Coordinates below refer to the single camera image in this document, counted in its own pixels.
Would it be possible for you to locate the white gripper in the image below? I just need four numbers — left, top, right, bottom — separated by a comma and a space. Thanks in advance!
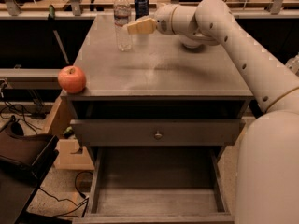
127, 4, 178, 35

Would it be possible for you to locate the clear plastic water bottle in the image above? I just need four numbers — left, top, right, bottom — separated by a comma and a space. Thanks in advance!
113, 0, 132, 51

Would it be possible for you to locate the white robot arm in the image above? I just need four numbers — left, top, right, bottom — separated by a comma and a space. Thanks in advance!
124, 0, 299, 224

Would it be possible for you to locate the grey wooden drawer cabinet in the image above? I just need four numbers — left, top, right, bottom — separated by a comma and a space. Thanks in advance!
60, 13, 255, 224

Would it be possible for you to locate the upper grey drawer with knob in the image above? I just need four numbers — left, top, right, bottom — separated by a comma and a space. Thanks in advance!
70, 119, 245, 147

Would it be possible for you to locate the open grey middle drawer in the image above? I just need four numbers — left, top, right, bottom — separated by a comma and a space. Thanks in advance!
73, 147, 235, 224

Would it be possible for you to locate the dark blue soda can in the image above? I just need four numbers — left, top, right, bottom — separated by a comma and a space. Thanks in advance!
135, 0, 150, 19

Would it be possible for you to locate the white ceramic bowl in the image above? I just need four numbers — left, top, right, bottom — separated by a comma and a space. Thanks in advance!
178, 35, 202, 49

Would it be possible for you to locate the red apple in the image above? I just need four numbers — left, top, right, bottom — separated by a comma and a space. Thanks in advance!
58, 66, 86, 93

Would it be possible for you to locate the light wooden box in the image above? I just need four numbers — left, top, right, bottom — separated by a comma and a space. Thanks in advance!
54, 139, 94, 170

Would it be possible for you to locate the dark brown chair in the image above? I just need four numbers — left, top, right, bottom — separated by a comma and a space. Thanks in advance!
0, 122, 58, 224

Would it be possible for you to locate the black floor cable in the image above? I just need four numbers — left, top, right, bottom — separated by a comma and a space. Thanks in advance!
38, 171, 94, 218

